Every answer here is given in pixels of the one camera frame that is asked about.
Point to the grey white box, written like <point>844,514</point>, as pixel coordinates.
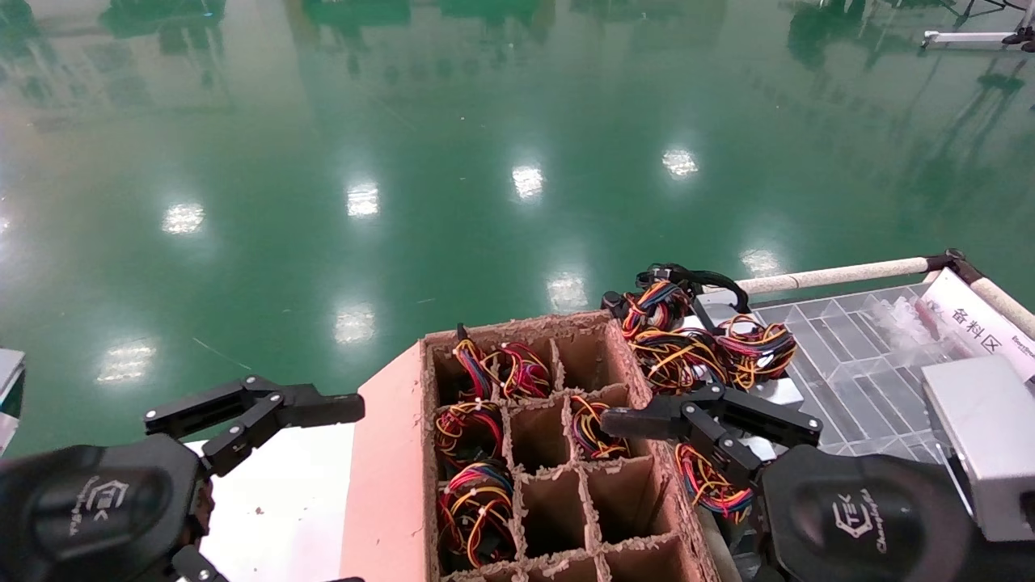
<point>10,396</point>

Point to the black caster wheel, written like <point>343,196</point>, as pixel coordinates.
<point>1023,38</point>

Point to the white padded tube frame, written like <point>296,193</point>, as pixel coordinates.
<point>841,275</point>

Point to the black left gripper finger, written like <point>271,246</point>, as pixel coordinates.
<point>194,566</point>
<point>267,406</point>

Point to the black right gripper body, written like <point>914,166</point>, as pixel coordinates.
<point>857,517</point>

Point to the white metal base bar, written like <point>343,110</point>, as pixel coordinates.
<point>962,37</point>

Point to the clear plastic grid tray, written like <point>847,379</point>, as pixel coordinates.
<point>849,364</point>

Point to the clear plastic bag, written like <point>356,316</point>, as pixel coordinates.
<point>906,323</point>

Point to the brown cardboard divider box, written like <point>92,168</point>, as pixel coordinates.
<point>388,485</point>

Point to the white sign with Chinese text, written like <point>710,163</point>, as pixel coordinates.
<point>970,323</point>

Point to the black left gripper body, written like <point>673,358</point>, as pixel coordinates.
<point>73,517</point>

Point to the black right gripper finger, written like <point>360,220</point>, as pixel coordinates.
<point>728,416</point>
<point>764,574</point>

